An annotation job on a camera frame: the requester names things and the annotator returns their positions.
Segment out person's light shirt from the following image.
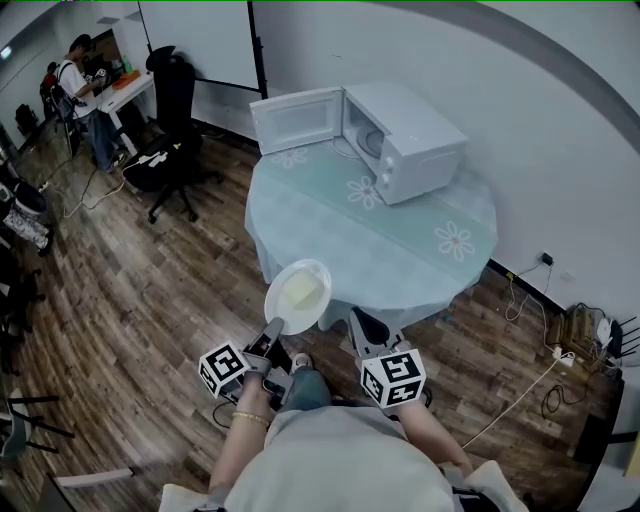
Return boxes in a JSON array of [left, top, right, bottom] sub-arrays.
[[158, 404, 530, 512]]

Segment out person's blue jeans leg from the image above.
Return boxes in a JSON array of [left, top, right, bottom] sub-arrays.
[[278, 367, 334, 414]]

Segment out light blue floral tablecloth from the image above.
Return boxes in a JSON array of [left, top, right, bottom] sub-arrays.
[[244, 144, 500, 332]]

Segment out white microwave appliance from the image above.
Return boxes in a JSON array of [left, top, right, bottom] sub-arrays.
[[249, 81, 470, 207]]

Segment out white round dish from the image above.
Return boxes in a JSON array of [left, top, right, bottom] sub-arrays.
[[263, 258, 333, 337]]

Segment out white router with black antennas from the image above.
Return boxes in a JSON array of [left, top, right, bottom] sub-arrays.
[[595, 314, 640, 362]]

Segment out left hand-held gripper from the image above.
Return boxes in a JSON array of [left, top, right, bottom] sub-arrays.
[[198, 316, 296, 408]]

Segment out black stand pole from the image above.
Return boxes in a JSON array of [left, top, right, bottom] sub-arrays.
[[246, 0, 270, 100]]

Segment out white desk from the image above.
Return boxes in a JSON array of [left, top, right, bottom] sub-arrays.
[[96, 71, 157, 157]]

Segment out patterned grey bag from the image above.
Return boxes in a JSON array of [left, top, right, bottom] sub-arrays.
[[3, 180, 55, 257]]

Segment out yellow cable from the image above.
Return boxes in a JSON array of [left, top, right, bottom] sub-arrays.
[[503, 261, 553, 324]]

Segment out black office chair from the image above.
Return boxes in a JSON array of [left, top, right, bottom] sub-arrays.
[[121, 45, 224, 225]]

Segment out white charger on chair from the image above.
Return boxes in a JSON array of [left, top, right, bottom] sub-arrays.
[[135, 148, 172, 170]]

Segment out black coiled cable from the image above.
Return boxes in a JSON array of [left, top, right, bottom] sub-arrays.
[[541, 372, 609, 420]]

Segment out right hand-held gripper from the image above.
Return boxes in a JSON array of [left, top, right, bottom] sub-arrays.
[[348, 306, 428, 410]]

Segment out black suitcase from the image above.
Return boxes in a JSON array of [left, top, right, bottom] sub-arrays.
[[14, 103, 40, 137]]

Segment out gold bracelet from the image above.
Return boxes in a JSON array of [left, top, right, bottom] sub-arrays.
[[230, 410, 272, 429]]

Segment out person's right forearm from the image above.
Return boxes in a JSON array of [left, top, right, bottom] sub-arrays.
[[398, 398, 475, 477]]

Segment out person's left forearm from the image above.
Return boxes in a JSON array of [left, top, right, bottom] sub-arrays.
[[208, 372, 274, 497]]

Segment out white projection screen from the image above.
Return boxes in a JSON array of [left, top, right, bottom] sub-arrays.
[[137, 0, 262, 92]]

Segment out glass microwave turntable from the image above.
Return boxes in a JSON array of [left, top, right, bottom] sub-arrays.
[[356, 126, 387, 155]]

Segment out pale yellow food block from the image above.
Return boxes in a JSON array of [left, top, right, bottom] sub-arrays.
[[283, 271, 322, 308]]

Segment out brown cardboard box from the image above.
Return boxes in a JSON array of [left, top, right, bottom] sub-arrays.
[[544, 302, 602, 362]]

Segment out long white cable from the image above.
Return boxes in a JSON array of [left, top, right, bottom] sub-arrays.
[[459, 353, 567, 450]]

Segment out orange tray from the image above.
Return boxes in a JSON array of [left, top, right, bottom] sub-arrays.
[[111, 69, 142, 91]]

